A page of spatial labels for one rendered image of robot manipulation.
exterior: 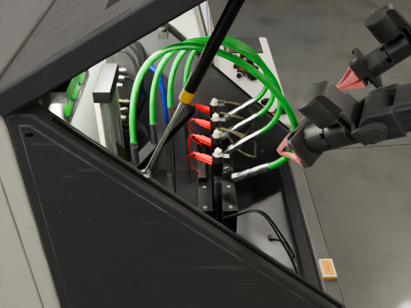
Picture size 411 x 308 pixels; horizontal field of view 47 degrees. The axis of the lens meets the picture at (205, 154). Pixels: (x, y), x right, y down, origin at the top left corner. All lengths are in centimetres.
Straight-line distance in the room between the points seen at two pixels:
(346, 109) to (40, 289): 64
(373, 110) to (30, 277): 67
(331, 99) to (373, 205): 204
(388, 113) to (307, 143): 19
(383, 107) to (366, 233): 188
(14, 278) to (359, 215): 208
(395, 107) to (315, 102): 12
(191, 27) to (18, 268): 78
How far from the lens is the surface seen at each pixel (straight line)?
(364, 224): 268
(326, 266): 112
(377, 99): 81
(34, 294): 98
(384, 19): 113
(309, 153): 91
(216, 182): 118
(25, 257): 91
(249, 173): 103
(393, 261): 254
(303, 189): 132
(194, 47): 92
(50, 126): 71
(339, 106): 80
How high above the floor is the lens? 180
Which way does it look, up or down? 36 degrees down
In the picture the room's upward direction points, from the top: straight up
